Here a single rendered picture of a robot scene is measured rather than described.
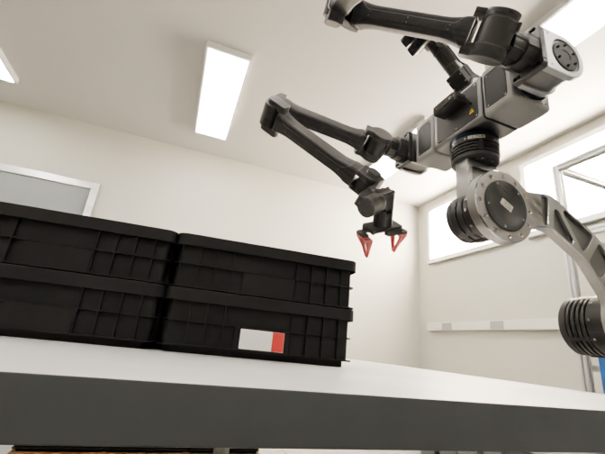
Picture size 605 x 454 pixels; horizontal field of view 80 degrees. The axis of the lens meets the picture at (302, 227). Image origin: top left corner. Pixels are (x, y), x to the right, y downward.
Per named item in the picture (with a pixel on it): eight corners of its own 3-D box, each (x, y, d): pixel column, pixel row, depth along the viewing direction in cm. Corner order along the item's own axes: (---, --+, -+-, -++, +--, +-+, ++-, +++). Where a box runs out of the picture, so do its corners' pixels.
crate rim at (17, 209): (181, 268, 100) (183, 259, 100) (176, 242, 72) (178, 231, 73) (17, 244, 90) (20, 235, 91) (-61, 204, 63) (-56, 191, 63)
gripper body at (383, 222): (361, 229, 109) (363, 205, 106) (390, 223, 112) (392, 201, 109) (373, 237, 103) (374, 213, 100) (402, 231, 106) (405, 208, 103)
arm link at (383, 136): (272, 83, 119) (264, 110, 126) (266, 99, 109) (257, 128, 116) (392, 131, 127) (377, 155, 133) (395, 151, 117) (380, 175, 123)
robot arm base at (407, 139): (412, 160, 126) (412, 131, 130) (392, 155, 124) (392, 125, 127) (398, 170, 134) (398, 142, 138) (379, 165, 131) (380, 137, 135)
